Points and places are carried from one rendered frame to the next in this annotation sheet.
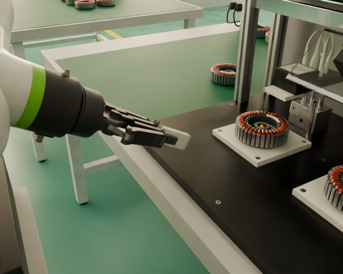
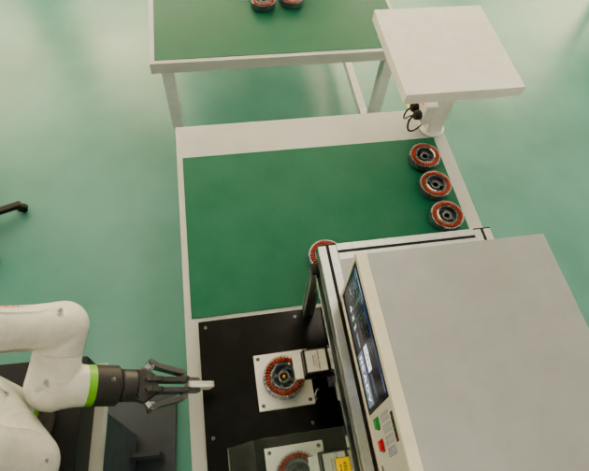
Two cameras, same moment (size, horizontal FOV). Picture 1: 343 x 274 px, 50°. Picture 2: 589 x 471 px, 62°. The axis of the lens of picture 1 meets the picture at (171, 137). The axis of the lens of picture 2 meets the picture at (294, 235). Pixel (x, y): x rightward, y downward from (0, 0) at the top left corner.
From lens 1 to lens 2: 1.04 m
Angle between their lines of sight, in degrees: 30
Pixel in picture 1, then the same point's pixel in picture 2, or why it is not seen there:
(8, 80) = (73, 401)
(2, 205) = (75, 424)
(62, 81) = (108, 390)
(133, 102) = (221, 273)
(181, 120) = (239, 328)
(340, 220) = not seen: outside the picture
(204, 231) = (196, 454)
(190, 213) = (196, 434)
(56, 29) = (210, 64)
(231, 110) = (289, 325)
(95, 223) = not seen: hidden behind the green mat
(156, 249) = not seen: hidden behind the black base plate
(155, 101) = (239, 279)
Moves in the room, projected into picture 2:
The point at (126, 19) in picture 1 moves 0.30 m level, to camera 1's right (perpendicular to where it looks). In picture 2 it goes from (297, 57) to (366, 78)
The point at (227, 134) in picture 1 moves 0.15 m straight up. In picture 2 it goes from (261, 366) to (261, 349)
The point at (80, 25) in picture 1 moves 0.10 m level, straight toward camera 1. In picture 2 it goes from (239, 61) to (236, 77)
